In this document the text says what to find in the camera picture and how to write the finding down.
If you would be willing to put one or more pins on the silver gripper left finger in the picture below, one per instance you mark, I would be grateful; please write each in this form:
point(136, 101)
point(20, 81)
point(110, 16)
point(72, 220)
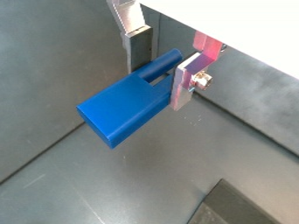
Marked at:
point(135, 32)

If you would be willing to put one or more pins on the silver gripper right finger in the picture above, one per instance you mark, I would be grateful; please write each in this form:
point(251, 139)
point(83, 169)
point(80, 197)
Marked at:
point(190, 73)

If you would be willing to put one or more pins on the blue square-circle object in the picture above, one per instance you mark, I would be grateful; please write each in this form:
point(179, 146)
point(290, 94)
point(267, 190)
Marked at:
point(124, 106)

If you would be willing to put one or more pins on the black curved fixture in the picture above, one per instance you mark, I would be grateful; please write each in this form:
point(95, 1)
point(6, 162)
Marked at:
point(227, 206)

